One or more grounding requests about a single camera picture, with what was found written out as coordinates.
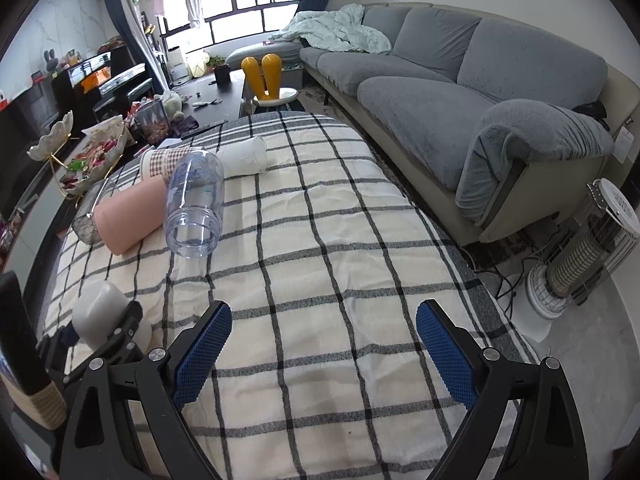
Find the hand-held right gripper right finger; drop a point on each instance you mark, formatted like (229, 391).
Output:
(445, 355)

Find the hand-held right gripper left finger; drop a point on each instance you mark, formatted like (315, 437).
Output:
(202, 355)

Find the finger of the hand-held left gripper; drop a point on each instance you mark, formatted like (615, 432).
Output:
(127, 327)

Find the white plastic cup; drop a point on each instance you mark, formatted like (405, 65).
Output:
(97, 310)

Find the pink cup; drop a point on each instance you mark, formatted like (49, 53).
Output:
(130, 215)

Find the checked paper cup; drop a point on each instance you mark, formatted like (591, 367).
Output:
(160, 162)

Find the white paper cup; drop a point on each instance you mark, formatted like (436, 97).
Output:
(242, 157)

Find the woven basket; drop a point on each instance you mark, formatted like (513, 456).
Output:
(35, 405)

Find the clear plastic bottle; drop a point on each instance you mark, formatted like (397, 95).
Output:
(192, 200)

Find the checked white blanket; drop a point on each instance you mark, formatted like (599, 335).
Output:
(325, 260)

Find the white cylindrical space heater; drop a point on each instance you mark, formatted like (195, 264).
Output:
(580, 255)

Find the shell-shaped snack tray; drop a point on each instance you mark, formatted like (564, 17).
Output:
(95, 155)

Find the clear jar of nuts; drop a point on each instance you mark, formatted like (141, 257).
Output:
(152, 125)

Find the plush toy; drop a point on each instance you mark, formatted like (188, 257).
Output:
(172, 104)

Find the black piano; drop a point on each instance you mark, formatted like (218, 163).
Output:
(120, 85)

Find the black coffee table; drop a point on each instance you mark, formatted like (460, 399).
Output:
(225, 97)

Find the grey sofa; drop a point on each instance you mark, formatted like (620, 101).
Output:
(425, 100)

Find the white air purifier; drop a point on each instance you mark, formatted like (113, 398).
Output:
(177, 65)

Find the black mug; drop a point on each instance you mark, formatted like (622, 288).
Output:
(222, 75)

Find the yellow rabbit-ear stool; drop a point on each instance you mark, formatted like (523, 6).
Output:
(270, 75)

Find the grey ottoman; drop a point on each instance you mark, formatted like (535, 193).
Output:
(260, 55)

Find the white hanging garment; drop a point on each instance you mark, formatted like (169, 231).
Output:
(192, 7)

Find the light green blanket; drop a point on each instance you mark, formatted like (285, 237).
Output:
(340, 30)

